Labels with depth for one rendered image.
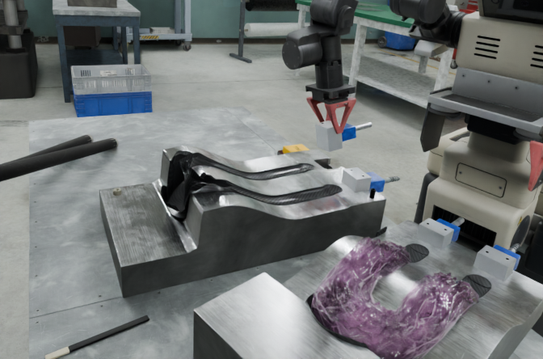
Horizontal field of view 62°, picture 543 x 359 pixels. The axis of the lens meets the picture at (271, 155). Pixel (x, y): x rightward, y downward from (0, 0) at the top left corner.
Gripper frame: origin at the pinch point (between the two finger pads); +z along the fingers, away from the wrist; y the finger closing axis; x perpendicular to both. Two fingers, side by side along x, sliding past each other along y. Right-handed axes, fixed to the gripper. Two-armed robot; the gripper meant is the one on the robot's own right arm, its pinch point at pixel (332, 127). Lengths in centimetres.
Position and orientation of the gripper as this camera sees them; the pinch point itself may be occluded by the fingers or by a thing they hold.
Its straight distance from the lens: 100.1
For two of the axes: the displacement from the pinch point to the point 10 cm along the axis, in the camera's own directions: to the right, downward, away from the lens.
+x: 8.9, -2.4, 3.8
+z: 1.1, 9.4, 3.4
